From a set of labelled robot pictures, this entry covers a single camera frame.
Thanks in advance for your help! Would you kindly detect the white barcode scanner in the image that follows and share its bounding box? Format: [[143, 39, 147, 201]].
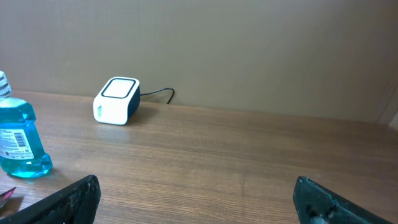
[[93, 77, 141, 125]]

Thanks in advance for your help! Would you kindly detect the blue mouthwash bottle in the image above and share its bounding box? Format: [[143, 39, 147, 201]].
[[1, 72, 53, 179]]

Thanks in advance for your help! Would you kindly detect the black scanner cable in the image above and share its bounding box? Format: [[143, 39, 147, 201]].
[[139, 87, 175, 105]]

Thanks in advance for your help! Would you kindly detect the black red snack packet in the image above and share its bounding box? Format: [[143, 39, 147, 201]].
[[0, 187, 16, 208]]

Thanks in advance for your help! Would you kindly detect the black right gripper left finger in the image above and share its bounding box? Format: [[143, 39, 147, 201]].
[[1, 175, 101, 224]]

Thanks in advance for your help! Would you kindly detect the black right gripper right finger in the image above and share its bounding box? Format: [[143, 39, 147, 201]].
[[293, 176, 391, 224]]

